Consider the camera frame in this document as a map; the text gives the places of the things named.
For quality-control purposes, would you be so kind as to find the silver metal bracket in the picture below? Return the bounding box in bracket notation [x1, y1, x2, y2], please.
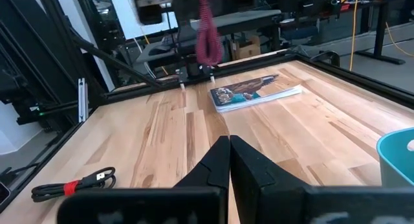
[77, 77, 89, 124]

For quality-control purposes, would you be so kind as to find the teal plastic bin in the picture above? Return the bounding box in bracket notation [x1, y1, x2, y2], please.
[376, 127, 414, 188]

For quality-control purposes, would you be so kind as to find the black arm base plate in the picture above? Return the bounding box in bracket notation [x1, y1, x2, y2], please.
[175, 63, 217, 91]

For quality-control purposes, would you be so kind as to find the black cable with red strap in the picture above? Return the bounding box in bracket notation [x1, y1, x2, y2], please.
[30, 166, 117, 203]

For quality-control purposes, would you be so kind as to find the Acadia label card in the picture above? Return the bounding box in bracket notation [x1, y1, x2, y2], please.
[209, 74, 303, 114]

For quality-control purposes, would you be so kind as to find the black standing desk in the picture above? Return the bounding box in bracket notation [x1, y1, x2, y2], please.
[279, 0, 407, 65]

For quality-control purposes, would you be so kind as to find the yellow extension cable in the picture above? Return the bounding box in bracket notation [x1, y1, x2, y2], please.
[349, 0, 414, 72]

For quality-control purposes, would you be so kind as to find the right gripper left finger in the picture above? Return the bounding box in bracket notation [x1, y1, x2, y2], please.
[174, 135, 231, 190]

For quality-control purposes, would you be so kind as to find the black aluminium table frame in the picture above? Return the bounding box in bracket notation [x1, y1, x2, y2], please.
[0, 0, 414, 215]

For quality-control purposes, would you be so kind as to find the pink braided cable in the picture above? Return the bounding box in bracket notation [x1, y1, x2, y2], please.
[195, 0, 224, 67]

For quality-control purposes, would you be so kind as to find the brown cardboard box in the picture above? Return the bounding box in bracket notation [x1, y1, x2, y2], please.
[231, 35, 261, 61]

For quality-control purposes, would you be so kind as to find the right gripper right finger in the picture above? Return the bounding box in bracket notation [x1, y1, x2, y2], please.
[230, 135, 310, 224]

